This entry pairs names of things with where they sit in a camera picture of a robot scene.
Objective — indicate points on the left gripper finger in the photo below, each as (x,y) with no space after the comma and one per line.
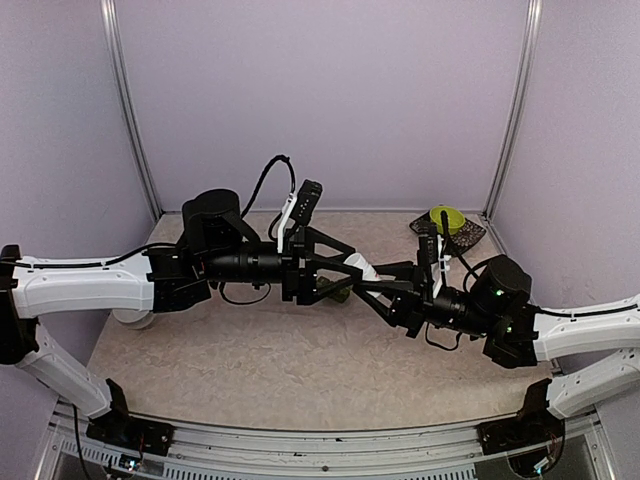
(342,274)
(313,238)

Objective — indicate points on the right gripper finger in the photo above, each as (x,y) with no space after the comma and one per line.
(396,271)
(391,300)

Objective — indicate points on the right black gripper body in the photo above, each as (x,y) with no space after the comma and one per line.
(420,306)

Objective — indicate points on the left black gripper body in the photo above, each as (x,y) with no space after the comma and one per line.
(292,277)

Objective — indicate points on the green weekly pill organizer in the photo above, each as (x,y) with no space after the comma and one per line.
(337,295)

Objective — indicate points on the small white pill bottle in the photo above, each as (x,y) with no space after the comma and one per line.
(357,260)

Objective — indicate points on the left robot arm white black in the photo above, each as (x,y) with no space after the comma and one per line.
(216,247)

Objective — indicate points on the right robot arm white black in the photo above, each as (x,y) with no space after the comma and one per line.
(516,333)

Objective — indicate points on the lime green bowl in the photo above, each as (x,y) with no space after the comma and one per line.
(447,219)

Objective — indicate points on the white bowl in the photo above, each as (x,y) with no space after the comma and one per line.
(132,319)

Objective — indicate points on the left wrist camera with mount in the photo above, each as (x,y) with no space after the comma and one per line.
(298,208)

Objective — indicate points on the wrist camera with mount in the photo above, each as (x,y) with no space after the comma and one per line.
(298,208)
(432,258)

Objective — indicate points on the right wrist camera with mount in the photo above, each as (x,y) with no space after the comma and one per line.
(432,258)

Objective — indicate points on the front aluminium rail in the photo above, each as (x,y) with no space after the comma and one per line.
(203,451)

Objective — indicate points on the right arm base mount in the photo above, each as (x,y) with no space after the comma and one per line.
(514,433)

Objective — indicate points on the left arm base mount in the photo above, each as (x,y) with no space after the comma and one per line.
(133,433)

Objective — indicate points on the right aluminium frame post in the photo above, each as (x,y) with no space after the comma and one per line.
(517,107)

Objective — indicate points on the aluminium frame post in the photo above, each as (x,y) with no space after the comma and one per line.
(116,52)
(517,107)

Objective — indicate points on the left aluminium frame post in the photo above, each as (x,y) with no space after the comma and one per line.
(116,52)

